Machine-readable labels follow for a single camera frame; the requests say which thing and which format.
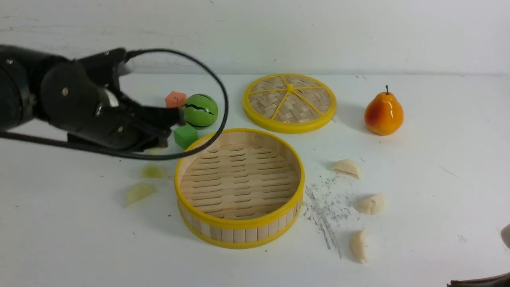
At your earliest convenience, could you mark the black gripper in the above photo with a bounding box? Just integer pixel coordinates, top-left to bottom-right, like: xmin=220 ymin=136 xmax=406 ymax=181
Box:
xmin=40 ymin=48 xmax=186 ymax=152

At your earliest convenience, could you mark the green dumpling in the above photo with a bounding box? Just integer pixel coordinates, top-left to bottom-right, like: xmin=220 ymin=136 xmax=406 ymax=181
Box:
xmin=124 ymin=183 xmax=157 ymax=207
xmin=139 ymin=165 xmax=168 ymax=179

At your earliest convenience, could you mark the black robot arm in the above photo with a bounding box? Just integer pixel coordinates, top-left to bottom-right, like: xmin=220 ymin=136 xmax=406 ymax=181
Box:
xmin=1 ymin=44 xmax=185 ymax=157

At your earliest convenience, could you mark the yellow-rimmed bamboo steamer tray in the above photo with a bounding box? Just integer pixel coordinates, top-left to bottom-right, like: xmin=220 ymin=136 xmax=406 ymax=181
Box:
xmin=174 ymin=128 xmax=305 ymax=249

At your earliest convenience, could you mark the yellow-rimmed woven steamer lid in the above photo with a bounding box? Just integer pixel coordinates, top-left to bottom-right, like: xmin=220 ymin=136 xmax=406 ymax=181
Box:
xmin=242 ymin=73 xmax=337 ymax=134

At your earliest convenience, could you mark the green foam cube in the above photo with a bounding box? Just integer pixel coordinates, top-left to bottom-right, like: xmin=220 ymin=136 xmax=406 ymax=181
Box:
xmin=173 ymin=124 xmax=199 ymax=149

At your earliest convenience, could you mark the orange foam cube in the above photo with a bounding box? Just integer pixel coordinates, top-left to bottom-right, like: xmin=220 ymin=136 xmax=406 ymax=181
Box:
xmin=165 ymin=91 xmax=187 ymax=108

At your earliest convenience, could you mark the green toy watermelon ball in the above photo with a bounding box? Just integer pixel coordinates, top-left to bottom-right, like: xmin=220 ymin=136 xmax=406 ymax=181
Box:
xmin=182 ymin=93 xmax=218 ymax=130

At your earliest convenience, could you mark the white dumpling upper right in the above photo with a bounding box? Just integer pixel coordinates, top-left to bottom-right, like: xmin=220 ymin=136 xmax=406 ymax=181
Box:
xmin=332 ymin=159 xmax=361 ymax=179

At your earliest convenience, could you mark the white dumpling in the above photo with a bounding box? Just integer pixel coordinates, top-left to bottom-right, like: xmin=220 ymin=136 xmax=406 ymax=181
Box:
xmin=349 ymin=229 xmax=369 ymax=264
xmin=355 ymin=194 xmax=386 ymax=216
xmin=332 ymin=159 xmax=361 ymax=179

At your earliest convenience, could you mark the orange toy pear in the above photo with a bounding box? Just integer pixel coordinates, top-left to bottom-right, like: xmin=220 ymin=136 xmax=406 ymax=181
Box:
xmin=364 ymin=85 xmax=404 ymax=136

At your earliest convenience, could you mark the white dumpling middle right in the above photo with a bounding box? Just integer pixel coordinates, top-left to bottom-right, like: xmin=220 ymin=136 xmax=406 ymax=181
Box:
xmin=355 ymin=194 xmax=386 ymax=216

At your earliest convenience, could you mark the white dumpling lower right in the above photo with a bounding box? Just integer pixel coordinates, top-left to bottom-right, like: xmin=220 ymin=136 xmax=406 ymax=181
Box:
xmin=349 ymin=229 xmax=369 ymax=264

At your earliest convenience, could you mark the grey object right edge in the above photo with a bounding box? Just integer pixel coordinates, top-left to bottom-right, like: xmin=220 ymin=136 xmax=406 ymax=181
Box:
xmin=500 ymin=224 xmax=510 ymax=249

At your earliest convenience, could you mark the dark object bottom right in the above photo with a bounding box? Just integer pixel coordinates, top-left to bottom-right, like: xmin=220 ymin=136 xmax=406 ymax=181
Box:
xmin=447 ymin=272 xmax=510 ymax=287

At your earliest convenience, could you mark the black cable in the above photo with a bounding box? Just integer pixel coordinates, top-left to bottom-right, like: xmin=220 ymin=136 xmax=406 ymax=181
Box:
xmin=0 ymin=48 xmax=229 ymax=161

